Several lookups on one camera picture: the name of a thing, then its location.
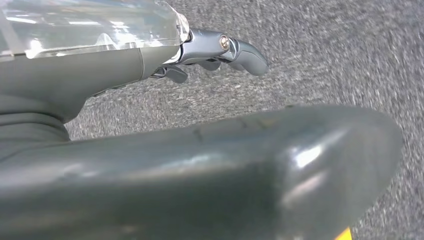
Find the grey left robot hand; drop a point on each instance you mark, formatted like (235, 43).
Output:
(198, 182)

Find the left robot arm sleeve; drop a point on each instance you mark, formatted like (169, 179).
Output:
(26, 136)

